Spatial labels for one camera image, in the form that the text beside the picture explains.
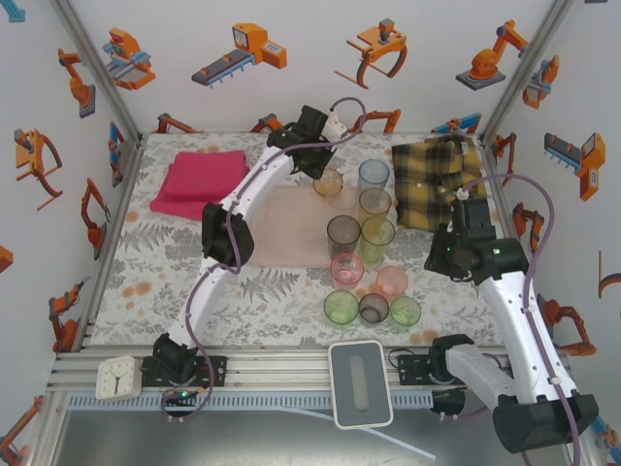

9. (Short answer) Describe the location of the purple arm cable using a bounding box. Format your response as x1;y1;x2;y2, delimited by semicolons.
161;96;368;423
431;174;583;466

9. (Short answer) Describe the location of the short orange plastic glass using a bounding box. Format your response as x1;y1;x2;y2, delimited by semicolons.
311;167;344;198

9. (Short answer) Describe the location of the aluminium table edge rail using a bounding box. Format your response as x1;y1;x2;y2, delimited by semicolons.
48;344;573;394

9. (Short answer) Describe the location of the small dark grey glass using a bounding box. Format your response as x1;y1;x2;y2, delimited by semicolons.
357;292;391;326

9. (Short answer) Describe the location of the floral tablecloth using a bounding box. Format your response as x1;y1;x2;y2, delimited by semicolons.
89;131;539;349

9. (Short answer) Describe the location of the white grey flat device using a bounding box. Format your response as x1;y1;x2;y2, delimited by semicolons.
327;339;394;430

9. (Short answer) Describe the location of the folded pink towel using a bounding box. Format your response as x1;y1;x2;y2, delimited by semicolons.
148;149;251;222

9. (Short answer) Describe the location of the tall blue plastic glass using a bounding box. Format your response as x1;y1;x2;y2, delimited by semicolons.
357;158;391;195

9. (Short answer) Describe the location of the beige plastic tray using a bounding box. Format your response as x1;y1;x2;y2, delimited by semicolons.
249;186;375;269

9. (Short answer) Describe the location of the salmon plastic cup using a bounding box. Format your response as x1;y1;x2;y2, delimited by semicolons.
376;264;409;297

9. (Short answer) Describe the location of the pink red plastic glass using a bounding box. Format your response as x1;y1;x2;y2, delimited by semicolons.
329;251;366;291

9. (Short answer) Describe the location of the tall orange plastic glass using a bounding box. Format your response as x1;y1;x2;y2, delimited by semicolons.
357;187;393;222

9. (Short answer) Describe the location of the yellow black plaid shirt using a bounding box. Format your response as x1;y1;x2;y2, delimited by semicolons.
390;133;489;230

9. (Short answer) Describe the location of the white slotted cable duct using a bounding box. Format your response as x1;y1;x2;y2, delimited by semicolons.
65;391;434;410

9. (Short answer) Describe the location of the white square clock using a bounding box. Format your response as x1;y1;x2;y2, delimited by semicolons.
94;354;143;401

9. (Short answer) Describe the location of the tall green plastic glass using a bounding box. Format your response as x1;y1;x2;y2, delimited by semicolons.
360;215;397;267

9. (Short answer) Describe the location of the aluminium corner post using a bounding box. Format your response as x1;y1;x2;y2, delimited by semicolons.
478;0;579;142
48;0;143;142

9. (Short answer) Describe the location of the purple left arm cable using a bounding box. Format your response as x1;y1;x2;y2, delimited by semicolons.
161;96;368;423

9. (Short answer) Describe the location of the tall grey plastic glass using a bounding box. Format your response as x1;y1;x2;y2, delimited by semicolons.
325;215;362;261

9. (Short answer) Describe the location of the small circuit board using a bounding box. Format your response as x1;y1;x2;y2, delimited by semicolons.
162;385;205;405

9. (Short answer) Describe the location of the small green plastic glass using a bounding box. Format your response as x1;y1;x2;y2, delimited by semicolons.
388;294;422;329

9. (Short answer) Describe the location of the aluminium side rail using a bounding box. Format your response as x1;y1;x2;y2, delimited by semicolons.
477;135;549;350
77;135;147;351

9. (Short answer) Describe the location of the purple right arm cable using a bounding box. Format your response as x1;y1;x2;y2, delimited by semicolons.
431;174;583;466

